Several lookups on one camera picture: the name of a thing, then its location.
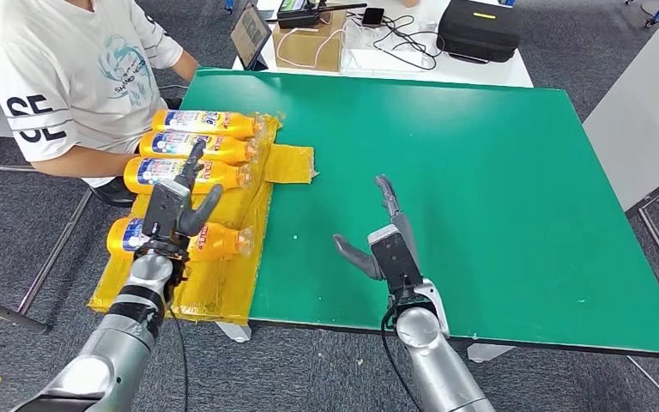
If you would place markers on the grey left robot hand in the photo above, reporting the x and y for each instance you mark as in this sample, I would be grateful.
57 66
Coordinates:
190 219

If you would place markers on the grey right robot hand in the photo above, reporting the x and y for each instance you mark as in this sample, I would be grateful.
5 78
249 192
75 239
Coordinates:
355 257

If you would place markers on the orange detergent bottle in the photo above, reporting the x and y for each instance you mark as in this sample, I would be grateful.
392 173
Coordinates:
233 150
221 176
221 241
238 126

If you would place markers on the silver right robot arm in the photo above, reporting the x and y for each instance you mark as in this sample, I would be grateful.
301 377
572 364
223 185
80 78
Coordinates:
437 375

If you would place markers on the person's right forearm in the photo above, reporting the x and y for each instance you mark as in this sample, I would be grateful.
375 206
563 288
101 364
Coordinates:
79 166

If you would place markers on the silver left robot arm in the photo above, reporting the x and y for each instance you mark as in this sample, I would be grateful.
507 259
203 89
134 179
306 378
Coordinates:
113 352

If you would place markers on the person's left forearm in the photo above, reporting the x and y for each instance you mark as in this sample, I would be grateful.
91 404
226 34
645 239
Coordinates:
186 67

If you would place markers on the yellow taped cardboard mat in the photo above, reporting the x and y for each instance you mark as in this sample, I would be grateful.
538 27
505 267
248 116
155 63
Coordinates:
221 290

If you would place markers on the white table foot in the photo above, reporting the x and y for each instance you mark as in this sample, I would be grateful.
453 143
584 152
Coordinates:
490 352
233 332

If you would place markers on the green table board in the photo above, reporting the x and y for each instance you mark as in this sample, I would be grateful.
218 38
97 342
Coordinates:
506 199

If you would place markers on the tablet on stand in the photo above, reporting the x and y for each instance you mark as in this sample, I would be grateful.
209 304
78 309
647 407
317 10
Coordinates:
251 36

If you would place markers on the clear plastic box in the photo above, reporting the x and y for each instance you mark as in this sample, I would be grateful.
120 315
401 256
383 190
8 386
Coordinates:
365 60

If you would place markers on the brown cardboard box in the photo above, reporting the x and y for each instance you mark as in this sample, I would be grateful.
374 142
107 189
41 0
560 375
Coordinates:
308 51

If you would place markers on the person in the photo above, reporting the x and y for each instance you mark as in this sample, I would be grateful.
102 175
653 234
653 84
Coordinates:
51 68

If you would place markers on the white table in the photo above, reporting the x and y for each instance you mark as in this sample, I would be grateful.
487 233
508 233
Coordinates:
479 74

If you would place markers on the black radio device with antenna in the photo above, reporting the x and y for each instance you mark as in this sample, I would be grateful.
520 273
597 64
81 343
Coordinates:
301 19

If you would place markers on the black smartphone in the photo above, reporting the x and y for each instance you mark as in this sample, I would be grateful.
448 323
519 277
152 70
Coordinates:
373 16

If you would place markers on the black carrying case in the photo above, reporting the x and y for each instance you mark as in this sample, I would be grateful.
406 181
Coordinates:
479 30

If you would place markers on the brown cup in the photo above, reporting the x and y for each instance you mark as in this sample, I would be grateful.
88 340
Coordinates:
411 3

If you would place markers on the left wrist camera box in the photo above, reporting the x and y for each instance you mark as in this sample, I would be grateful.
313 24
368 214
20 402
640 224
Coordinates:
162 210

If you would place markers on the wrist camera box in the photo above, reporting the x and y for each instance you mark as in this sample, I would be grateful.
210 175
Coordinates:
396 261
162 210

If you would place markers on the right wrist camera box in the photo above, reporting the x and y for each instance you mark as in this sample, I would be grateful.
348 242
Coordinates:
396 261

